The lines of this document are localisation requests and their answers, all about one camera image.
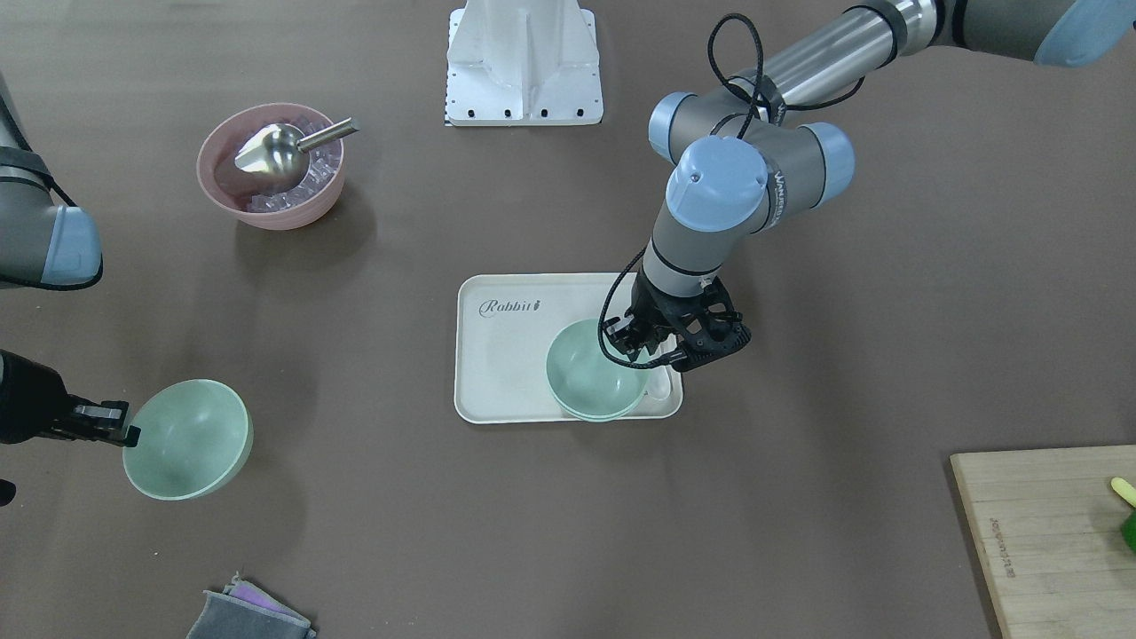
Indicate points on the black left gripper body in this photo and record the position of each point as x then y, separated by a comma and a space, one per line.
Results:
654, 304

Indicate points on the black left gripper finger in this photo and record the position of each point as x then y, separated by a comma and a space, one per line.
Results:
624, 332
645, 343

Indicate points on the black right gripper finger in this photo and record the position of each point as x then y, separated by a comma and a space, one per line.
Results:
127, 435
115, 411

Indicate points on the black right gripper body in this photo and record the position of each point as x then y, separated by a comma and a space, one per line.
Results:
30, 405

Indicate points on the green bowl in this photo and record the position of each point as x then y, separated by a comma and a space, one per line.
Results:
598, 406
193, 438
575, 360

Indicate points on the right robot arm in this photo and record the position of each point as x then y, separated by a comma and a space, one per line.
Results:
47, 242

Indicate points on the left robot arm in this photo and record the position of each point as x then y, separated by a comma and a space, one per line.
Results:
739, 170

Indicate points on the green bowl on tray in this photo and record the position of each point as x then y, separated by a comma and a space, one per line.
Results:
598, 406

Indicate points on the cream plastic tray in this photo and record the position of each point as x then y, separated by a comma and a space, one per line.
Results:
505, 325

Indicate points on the grey folded cloth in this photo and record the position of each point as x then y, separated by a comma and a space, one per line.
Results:
244, 610

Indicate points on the pink bowl with ice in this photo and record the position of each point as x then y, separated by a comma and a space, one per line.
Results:
304, 204

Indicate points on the metal ice scoop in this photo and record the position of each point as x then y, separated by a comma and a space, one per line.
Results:
277, 156

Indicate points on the bamboo cutting board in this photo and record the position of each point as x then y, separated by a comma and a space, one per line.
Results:
1048, 531

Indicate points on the yellow plastic knife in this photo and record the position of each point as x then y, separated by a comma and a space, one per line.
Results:
1124, 489

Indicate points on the green lime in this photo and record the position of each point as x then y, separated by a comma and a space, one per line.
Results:
1128, 531

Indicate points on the white camera mast base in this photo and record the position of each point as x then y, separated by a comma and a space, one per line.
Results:
522, 63

